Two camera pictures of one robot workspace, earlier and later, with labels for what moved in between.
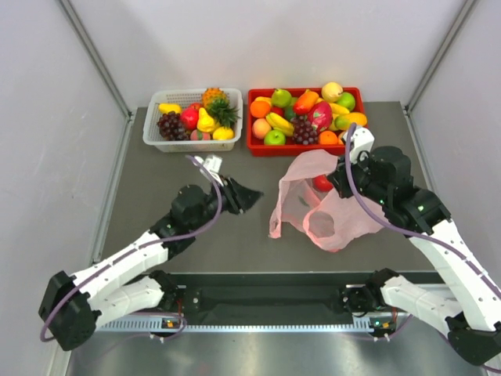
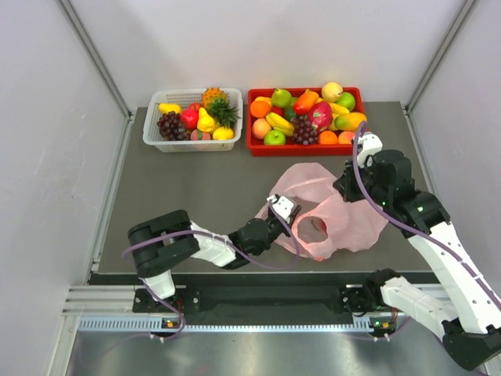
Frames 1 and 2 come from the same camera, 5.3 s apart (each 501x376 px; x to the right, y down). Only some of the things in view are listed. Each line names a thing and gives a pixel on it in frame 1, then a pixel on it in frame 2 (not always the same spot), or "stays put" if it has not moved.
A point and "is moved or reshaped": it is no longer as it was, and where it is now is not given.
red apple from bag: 322,183 -> 322,227
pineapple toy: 218,106 stays put
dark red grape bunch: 171,128 stays put
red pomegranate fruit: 189,117 stays put
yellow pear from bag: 205,122 stays put
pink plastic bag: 297,200 is moved or reshaped
